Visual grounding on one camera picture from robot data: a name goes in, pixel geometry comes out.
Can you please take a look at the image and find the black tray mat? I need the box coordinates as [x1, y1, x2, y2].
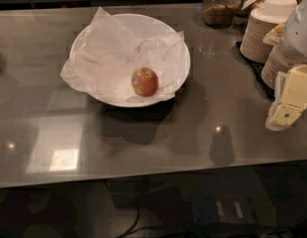
[236, 42, 274, 101]

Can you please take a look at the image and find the rear stack of paper bowls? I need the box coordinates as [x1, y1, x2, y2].
[240, 0, 297, 63]

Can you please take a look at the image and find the black cable under table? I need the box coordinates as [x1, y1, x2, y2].
[115, 205, 181, 238]

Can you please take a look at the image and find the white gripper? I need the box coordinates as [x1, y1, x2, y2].
[262, 0, 307, 131]

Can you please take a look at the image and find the white bowl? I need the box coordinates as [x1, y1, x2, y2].
[69, 13, 192, 109]

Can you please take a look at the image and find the white tissue paper sheet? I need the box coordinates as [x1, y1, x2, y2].
[59, 6, 187, 103]

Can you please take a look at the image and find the stack of paper bowls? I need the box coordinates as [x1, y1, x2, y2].
[261, 45, 294, 89]
[240, 0, 297, 63]

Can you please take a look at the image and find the dark box under table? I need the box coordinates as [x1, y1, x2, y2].
[190, 193, 257, 225]

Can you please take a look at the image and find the red yellow apple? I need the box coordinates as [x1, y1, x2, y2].
[131, 67, 158, 97]

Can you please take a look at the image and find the front stack of paper bowls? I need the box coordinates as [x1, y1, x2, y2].
[261, 45, 294, 89]

